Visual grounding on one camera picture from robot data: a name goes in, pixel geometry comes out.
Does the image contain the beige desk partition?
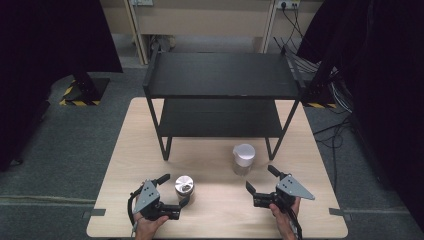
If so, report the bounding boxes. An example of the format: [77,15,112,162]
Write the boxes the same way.
[99,0,325,66]

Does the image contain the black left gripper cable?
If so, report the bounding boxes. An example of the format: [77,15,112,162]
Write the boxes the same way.
[126,187,145,228]

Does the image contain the black two-tier metal shelf rack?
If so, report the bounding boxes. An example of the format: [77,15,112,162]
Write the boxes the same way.
[142,44,306,162]

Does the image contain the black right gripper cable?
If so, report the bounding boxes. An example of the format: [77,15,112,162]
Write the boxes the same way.
[287,207,304,240]

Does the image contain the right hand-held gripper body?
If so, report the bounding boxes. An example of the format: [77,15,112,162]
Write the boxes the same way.
[252,172,316,213]

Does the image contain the person's right hand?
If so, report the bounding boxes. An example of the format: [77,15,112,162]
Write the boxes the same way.
[268,197,301,240]

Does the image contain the glass jar white lid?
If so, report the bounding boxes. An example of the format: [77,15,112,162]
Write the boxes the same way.
[232,143,257,177]

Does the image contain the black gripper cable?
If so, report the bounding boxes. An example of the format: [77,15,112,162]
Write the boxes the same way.
[287,207,304,240]
[126,187,145,228]

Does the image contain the bundle of floor cables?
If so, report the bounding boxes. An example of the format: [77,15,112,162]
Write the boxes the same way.
[273,3,355,196]

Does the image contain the black stand base striped tape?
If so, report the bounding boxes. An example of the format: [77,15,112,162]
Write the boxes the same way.
[59,71,111,107]
[300,84,338,110]

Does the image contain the glass spice jar silver lid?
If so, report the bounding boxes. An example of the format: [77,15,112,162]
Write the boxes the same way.
[174,175,196,201]

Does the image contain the grey floor tape strip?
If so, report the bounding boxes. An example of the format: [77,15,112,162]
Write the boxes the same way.
[328,207,353,222]
[82,208,107,220]

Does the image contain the black curtain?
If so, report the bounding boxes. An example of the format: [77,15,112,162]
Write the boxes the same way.
[0,0,124,172]
[295,0,424,232]

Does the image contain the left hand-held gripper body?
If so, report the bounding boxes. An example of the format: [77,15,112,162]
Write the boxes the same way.
[132,179,183,222]

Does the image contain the person's left hand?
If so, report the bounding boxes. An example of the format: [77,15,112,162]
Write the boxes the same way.
[133,214,170,240]

